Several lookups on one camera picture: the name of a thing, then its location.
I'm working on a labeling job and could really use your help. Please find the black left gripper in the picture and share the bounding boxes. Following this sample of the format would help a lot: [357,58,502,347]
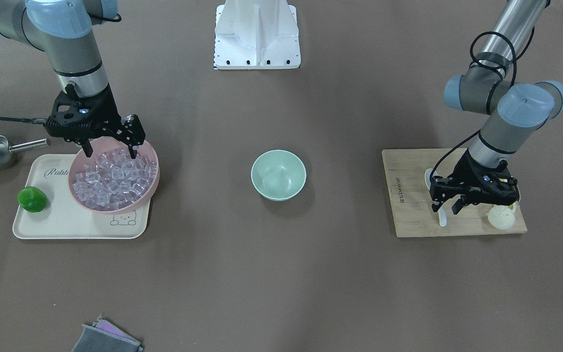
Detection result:
[430,151,520,215]

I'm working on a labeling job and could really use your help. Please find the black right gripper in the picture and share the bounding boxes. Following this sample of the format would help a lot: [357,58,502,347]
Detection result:
[44,83,146,159]

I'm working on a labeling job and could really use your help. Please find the white ceramic spoon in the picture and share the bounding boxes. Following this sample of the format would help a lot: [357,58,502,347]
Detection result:
[424,169,447,227]

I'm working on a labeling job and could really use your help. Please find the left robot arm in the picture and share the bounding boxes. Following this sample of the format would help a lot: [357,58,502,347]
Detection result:
[430,0,563,214]

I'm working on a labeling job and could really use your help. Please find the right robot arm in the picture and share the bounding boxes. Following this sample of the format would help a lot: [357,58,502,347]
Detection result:
[0,0,146,158]

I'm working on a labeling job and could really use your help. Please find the pile of clear ice cubes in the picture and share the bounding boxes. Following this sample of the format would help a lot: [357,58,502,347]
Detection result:
[70,149,159,211]

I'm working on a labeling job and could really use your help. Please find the mint green bowl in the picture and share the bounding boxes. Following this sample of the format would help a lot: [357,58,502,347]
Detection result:
[250,150,307,202]

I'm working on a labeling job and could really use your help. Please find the bamboo cutting board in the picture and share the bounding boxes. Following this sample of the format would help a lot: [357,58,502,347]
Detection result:
[382,149,527,238]

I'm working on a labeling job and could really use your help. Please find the cream plastic tray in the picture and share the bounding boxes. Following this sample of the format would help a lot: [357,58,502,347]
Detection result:
[13,154,151,239]

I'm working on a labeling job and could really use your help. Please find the green lime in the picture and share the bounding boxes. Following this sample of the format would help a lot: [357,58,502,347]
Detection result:
[17,186,48,213]

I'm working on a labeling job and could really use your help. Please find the grey folded cloth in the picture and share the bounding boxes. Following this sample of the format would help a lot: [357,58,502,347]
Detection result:
[72,318,144,352]

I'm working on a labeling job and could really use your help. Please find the black braided cable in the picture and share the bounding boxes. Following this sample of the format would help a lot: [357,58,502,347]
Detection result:
[0,111,47,124]

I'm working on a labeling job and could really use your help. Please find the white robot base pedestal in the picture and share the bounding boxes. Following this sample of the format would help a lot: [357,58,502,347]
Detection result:
[213,0,302,70]

